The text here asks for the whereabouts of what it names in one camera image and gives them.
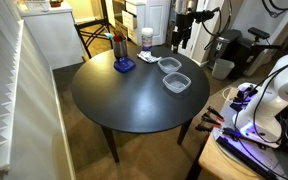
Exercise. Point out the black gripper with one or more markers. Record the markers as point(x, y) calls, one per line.
point(182, 25)

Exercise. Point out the clear plastic bowl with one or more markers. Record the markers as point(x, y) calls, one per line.
point(169, 65)
point(176, 82)

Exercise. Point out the white wipes canister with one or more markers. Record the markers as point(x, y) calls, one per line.
point(147, 39)

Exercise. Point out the crumpled white cloth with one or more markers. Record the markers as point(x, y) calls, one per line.
point(148, 57)

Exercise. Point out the black trash can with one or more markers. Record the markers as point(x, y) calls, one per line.
point(224, 43)

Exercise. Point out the small white wastebasket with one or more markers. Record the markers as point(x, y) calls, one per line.
point(222, 68)

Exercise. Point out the white drawer cabinet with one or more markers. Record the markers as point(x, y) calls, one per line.
point(134, 20)

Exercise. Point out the metal utensil cup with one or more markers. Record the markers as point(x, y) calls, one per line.
point(120, 49)

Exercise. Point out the reddish spoon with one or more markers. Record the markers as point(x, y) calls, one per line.
point(118, 38)

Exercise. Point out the black storage bin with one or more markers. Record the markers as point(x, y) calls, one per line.
point(247, 58)

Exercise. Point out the teal utensil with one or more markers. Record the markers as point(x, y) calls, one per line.
point(109, 35)

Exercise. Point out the round black table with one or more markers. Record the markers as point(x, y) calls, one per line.
point(134, 100)

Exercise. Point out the black clamp with orange tip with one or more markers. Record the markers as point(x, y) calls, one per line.
point(204, 127)
point(210, 119)
point(215, 113)

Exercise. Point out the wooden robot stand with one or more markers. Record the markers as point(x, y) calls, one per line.
point(214, 160)

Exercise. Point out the long black bar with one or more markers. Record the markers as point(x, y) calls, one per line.
point(244, 156)

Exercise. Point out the white kitchen counter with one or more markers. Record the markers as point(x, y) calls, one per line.
point(50, 36)

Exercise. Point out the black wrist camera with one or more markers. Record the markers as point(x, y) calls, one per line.
point(204, 15)

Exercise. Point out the black camera on stand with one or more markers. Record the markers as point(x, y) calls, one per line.
point(259, 33)

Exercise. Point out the dark mounting bracket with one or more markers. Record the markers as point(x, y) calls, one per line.
point(242, 97)

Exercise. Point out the grey metal base plate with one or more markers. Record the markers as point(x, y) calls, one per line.
point(267, 156)

